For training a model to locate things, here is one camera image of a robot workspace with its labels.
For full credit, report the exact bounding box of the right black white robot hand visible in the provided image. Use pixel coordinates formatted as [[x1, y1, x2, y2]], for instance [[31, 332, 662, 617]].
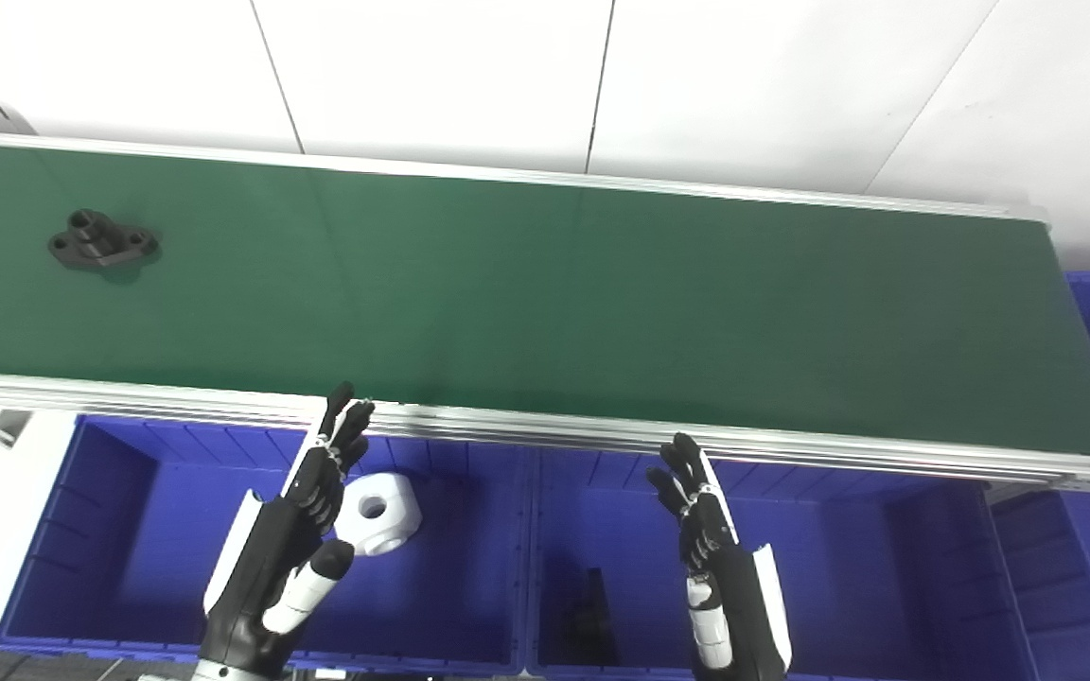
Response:
[[647, 433, 792, 681]]

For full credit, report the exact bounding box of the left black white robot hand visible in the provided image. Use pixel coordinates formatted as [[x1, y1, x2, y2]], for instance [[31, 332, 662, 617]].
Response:
[[200, 382, 376, 676]]

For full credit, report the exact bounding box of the black flange part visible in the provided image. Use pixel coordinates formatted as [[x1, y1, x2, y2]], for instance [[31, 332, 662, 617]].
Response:
[[47, 209, 161, 271]]

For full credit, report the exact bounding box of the white hexagonal part with hole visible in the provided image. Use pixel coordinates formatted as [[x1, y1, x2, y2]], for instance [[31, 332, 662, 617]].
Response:
[[334, 472, 423, 557]]

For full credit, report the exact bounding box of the black part in bin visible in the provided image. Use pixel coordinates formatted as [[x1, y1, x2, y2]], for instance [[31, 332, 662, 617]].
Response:
[[566, 567, 618, 666]]

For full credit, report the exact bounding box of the green conveyor belt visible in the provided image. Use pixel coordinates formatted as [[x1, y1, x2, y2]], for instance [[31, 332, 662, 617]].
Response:
[[0, 142, 1090, 457]]

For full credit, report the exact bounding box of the aluminium conveyor side rail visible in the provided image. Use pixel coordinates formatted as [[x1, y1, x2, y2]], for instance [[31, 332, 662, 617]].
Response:
[[0, 370, 1090, 494], [0, 131, 1050, 227]]

